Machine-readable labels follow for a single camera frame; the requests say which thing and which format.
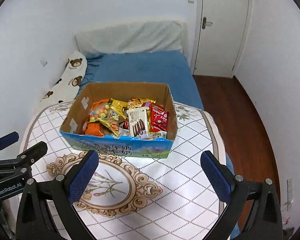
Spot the small orange snack packet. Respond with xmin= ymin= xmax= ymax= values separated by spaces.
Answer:
xmin=84 ymin=122 xmax=106 ymax=138

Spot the red snack packet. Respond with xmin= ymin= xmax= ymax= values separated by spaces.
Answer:
xmin=149 ymin=104 xmax=169 ymax=133

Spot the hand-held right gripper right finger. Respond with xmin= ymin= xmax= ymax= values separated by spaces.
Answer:
xmin=200 ymin=151 xmax=283 ymax=240

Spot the cardboard box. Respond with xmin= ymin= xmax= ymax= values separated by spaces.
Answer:
xmin=59 ymin=81 xmax=179 ymax=159

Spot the floral round table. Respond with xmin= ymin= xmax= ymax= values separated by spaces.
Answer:
xmin=20 ymin=100 xmax=227 ymax=240

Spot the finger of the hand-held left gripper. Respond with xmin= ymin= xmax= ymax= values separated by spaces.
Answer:
xmin=0 ymin=141 xmax=48 ymax=174
xmin=0 ymin=131 xmax=20 ymax=160

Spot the white pillow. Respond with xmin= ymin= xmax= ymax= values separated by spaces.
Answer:
xmin=75 ymin=20 xmax=187 ymax=55

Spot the yellow green snack packet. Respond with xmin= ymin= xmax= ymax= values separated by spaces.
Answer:
xmin=99 ymin=117 xmax=121 ymax=138

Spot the white chocolate biscuit box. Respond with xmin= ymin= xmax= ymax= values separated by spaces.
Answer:
xmin=126 ymin=106 xmax=150 ymax=138

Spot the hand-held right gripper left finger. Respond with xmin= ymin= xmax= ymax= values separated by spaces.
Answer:
xmin=16 ymin=149 xmax=100 ymax=240

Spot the clear bag of colourful candies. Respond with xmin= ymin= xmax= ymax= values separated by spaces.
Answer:
xmin=89 ymin=104 xmax=113 ymax=122

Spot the bear print pillow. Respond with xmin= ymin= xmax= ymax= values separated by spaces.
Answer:
xmin=40 ymin=51 xmax=88 ymax=103

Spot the red yellow noodle packet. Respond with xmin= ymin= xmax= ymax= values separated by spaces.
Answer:
xmin=127 ymin=97 xmax=157 ymax=110

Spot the white door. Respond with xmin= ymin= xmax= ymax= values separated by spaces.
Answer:
xmin=192 ymin=0 xmax=252 ymax=78

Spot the blue bed sheet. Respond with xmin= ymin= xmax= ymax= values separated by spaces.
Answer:
xmin=79 ymin=50 xmax=205 ymax=111

